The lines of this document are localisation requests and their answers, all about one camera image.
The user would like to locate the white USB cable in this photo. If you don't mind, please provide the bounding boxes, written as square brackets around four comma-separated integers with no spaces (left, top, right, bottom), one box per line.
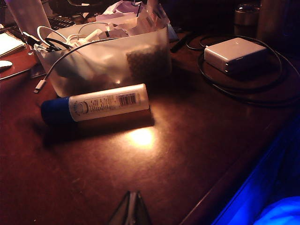
[33,37,113,94]

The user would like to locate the blue cloth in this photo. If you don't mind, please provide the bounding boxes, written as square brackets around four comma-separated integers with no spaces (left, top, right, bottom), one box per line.
[253,196,300,225]

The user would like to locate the metal tumbler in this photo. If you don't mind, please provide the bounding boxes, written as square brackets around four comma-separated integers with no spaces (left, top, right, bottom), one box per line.
[233,3,261,36]

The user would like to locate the black power cable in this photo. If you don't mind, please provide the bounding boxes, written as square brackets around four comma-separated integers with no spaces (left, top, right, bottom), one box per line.
[185,34,300,108]

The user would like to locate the crumpled white paper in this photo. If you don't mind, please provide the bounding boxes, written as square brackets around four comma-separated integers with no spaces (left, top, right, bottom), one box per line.
[96,1,170,36]

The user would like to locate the translucent plastic box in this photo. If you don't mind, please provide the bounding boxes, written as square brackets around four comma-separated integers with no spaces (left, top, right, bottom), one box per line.
[35,23,173,98]

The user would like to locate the white glue bottle blue cap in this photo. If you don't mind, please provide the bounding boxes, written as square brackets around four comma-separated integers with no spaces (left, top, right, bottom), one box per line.
[40,83,150,126]

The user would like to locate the translucent plastic bottle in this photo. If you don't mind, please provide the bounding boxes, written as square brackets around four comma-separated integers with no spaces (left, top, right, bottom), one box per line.
[6,0,51,38]

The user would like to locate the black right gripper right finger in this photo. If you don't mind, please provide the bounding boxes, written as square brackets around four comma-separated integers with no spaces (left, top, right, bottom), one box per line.
[135,191,153,225]

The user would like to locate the brown square packet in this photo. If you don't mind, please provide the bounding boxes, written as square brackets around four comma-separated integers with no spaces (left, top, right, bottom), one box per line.
[126,45,172,81]

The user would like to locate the white square power adapter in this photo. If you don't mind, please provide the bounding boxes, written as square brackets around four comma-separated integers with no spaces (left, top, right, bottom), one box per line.
[204,37,268,75]

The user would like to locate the white coiled cable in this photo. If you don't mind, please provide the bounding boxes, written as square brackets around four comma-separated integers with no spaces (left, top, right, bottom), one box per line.
[37,22,111,47]

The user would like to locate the black pen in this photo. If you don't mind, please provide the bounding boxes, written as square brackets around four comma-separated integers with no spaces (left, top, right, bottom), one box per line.
[170,31,195,53]

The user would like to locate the black keyboard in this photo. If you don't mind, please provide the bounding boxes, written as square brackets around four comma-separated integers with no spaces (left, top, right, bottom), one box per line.
[46,15,75,30]

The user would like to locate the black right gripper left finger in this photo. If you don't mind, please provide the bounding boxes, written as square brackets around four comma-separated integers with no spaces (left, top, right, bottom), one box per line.
[107,191,131,225]

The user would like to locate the white computer mouse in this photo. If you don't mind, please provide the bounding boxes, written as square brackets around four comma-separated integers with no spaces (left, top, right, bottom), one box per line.
[0,60,14,71]

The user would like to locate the dark tall container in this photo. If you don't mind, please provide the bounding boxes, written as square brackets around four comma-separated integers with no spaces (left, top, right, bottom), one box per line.
[256,0,300,47]

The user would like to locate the white notebook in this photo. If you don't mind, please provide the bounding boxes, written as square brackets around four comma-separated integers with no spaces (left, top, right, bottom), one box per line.
[0,31,27,57]

